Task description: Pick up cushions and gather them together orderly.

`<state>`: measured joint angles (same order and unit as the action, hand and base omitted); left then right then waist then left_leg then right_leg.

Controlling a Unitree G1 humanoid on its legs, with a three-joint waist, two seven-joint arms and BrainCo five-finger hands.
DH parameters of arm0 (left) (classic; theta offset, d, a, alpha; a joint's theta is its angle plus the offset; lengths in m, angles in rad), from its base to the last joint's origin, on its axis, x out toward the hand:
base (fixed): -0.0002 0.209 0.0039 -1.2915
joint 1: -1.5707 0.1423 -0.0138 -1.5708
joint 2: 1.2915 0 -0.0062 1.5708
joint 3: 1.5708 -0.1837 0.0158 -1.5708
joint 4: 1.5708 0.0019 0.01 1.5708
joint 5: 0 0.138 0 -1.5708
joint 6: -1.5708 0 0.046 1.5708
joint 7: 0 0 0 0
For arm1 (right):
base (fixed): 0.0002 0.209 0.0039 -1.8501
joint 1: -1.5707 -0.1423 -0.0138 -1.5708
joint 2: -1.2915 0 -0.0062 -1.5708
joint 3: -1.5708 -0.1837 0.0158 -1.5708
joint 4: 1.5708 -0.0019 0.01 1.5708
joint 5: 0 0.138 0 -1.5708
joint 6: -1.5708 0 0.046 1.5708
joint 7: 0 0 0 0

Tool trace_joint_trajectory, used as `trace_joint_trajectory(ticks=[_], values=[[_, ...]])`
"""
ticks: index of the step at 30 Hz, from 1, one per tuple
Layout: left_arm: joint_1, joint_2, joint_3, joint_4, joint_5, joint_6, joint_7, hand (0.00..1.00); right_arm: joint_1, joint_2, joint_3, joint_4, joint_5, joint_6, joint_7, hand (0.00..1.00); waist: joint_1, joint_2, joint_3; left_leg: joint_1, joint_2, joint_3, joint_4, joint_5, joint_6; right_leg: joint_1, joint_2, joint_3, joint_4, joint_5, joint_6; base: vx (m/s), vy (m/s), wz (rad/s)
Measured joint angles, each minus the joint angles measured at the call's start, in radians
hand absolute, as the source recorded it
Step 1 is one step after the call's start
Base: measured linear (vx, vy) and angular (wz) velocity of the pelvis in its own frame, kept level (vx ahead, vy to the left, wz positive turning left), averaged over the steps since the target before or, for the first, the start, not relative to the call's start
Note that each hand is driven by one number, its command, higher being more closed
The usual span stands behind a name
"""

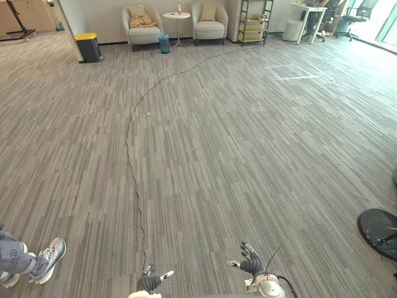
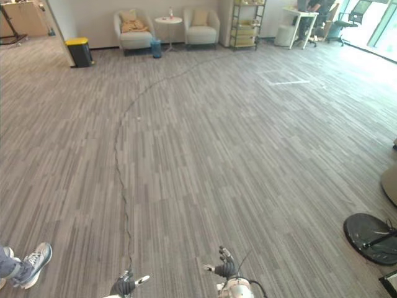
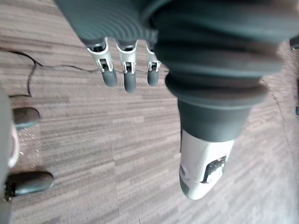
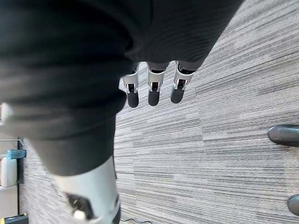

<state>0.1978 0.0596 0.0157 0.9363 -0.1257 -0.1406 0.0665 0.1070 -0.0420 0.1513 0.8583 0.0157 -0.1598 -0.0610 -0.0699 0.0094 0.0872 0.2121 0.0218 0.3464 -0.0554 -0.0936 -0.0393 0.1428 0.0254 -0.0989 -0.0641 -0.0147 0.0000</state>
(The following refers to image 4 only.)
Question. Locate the blue translucent box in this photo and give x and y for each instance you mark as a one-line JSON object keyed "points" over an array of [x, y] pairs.
{"points": [[16, 154]]}

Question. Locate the black upright post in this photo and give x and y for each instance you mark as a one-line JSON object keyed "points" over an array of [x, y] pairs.
{"points": [[21, 170]]}

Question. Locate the dark robot foot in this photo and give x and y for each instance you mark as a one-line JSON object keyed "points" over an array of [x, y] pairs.
{"points": [[283, 135], [294, 206]]}

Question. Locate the white plastic container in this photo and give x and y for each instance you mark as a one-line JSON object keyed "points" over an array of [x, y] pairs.
{"points": [[8, 172]]}

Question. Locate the yellow and black tool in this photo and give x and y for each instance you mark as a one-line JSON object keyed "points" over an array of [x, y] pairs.
{"points": [[14, 219]]}

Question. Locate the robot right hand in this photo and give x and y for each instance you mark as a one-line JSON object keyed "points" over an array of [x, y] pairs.
{"points": [[70, 70]]}

